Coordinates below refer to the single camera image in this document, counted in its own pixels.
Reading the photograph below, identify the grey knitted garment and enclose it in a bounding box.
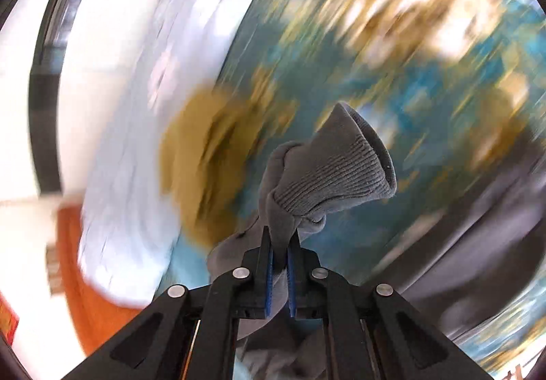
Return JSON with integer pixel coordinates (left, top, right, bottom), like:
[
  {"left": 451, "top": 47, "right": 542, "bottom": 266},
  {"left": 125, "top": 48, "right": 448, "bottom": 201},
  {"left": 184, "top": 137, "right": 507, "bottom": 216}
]
[{"left": 207, "top": 102, "right": 398, "bottom": 380}]

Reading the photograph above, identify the orange cloth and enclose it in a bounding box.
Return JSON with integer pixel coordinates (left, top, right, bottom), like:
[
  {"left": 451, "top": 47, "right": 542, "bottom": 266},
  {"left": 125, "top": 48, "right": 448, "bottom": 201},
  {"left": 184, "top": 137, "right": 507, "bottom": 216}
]
[{"left": 55, "top": 207, "right": 148, "bottom": 357}]

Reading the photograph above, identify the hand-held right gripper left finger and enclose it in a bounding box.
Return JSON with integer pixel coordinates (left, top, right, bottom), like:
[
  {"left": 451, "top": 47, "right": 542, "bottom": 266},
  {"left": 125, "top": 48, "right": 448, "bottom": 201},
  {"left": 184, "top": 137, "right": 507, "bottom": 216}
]
[{"left": 61, "top": 226, "right": 274, "bottom": 380}]

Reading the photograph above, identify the black door frame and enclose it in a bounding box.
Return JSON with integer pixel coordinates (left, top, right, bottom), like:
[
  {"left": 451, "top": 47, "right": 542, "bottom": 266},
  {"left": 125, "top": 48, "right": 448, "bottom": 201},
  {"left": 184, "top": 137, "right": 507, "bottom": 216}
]
[{"left": 28, "top": 0, "right": 116, "bottom": 195}]

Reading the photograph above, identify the white quilt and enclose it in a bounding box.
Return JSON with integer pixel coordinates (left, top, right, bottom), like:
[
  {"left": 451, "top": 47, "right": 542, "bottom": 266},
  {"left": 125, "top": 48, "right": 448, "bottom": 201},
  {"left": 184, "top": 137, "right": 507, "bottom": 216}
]
[{"left": 79, "top": 0, "right": 299, "bottom": 306}]

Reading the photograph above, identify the dark grey cloth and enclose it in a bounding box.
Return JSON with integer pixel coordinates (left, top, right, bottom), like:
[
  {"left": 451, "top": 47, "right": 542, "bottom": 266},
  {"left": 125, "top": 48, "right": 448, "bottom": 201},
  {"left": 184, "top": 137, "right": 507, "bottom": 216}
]
[{"left": 337, "top": 158, "right": 546, "bottom": 338}]

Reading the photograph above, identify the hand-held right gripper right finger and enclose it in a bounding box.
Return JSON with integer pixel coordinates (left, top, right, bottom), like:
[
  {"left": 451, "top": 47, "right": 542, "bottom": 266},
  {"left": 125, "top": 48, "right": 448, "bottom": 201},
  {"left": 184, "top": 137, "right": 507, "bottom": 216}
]
[{"left": 287, "top": 233, "right": 491, "bottom": 380}]

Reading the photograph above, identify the teal yellow patterned blanket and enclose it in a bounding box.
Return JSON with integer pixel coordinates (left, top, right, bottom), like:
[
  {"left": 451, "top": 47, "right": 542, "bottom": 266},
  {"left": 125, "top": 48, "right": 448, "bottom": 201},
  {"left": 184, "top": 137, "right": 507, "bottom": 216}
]
[{"left": 168, "top": 0, "right": 546, "bottom": 378}]

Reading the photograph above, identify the mustard yellow cloth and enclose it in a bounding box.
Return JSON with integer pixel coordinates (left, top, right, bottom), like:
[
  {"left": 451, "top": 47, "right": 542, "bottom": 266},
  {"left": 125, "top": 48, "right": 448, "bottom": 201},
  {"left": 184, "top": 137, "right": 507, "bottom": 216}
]
[{"left": 159, "top": 83, "right": 274, "bottom": 248}]

